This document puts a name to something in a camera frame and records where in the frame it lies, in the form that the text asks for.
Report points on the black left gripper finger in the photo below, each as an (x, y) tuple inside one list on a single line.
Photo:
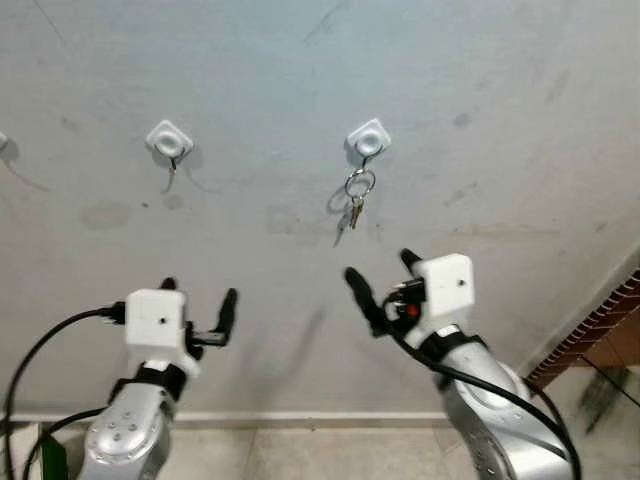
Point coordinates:
[(228, 312), (168, 284)]

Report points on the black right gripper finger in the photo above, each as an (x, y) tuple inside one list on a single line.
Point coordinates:
[(364, 297), (410, 260)]

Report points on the white square wall hook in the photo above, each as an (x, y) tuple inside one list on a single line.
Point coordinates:
[(170, 138), (368, 138)]

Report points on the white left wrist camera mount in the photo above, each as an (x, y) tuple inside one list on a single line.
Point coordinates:
[(155, 320)]

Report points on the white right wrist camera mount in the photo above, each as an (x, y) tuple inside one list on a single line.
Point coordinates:
[(445, 285)]

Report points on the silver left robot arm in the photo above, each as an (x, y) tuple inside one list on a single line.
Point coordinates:
[(120, 442)]

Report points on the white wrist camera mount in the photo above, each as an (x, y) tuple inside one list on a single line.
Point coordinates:
[(155, 320), (445, 285)]

